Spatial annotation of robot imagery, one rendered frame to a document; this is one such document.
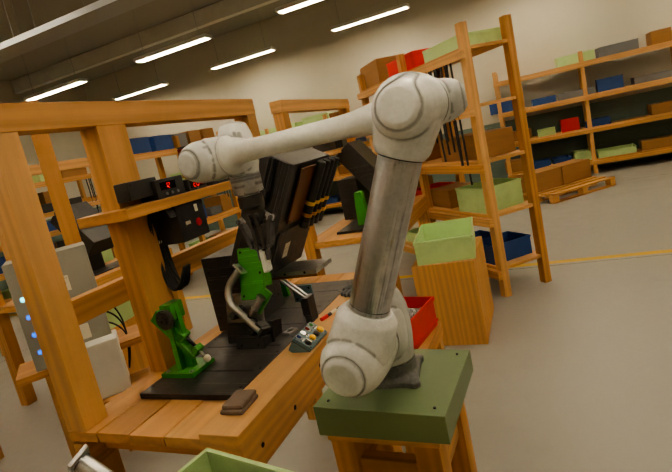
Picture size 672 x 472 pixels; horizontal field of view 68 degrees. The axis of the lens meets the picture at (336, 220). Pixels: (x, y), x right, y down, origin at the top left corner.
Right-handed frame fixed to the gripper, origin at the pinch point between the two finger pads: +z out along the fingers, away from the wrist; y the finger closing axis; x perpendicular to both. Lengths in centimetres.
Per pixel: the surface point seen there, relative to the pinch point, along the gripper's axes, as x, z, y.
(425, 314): 55, 43, 29
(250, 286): 37, 19, -34
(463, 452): 10, 69, 45
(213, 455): -41, 36, -1
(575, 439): 107, 131, 74
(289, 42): 932, -265, -419
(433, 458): -14, 53, 44
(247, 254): 40, 7, -34
